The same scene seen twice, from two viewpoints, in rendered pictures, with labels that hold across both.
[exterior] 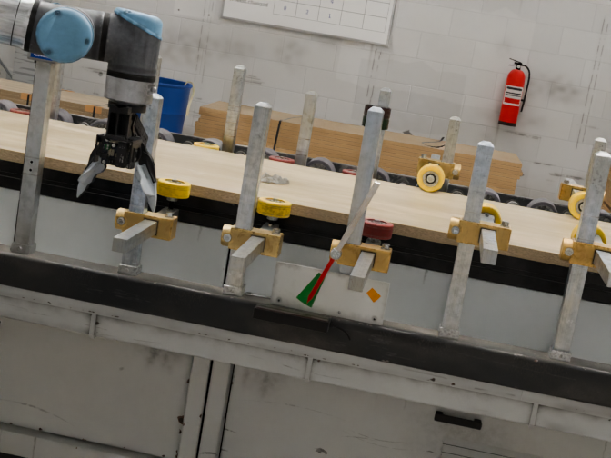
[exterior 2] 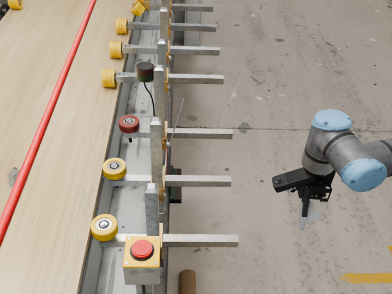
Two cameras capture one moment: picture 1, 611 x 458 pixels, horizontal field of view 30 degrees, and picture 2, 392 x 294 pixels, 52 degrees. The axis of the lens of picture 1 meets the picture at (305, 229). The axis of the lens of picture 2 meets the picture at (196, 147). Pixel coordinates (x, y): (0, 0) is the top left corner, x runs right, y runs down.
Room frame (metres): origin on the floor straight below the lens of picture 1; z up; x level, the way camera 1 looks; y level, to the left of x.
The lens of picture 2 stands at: (2.59, 1.10, 1.90)
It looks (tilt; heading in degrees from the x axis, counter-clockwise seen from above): 42 degrees down; 260
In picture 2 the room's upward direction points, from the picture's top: 3 degrees clockwise
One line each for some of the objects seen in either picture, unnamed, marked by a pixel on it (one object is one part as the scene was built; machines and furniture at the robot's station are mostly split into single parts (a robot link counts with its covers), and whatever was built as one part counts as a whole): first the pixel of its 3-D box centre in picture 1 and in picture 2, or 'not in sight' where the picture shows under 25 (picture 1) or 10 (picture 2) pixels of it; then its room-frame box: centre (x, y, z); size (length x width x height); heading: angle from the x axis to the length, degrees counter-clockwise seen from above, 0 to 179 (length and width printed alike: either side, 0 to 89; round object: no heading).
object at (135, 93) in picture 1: (130, 91); (318, 158); (2.12, 0.36, 1.16); 0.10 x 0.09 x 0.05; 83
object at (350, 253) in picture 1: (360, 254); (160, 135); (2.52, -0.13, 0.85); 0.13 x 0.06 x 0.05; 84
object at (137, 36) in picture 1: (134, 44); (328, 135); (2.12, 0.37, 1.25); 0.10 x 0.09 x 0.12; 101
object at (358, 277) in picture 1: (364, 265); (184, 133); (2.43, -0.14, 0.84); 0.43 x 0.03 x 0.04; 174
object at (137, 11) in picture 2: not in sight; (138, 8); (2.58, -1.16, 0.93); 0.09 x 0.08 x 0.09; 174
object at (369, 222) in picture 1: (373, 243); (129, 130); (2.64, -0.16, 0.85); 0.08 x 0.08 x 0.11
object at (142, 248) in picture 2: not in sight; (142, 249); (2.60, 0.65, 1.22); 0.04 x 0.04 x 0.02
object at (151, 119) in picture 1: (140, 196); (153, 240); (2.58, 0.39, 0.88); 0.03 x 0.03 x 0.48; 84
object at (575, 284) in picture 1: (580, 258); (164, 56); (2.47, -0.61, 0.93); 0.03 x 0.03 x 0.48; 84
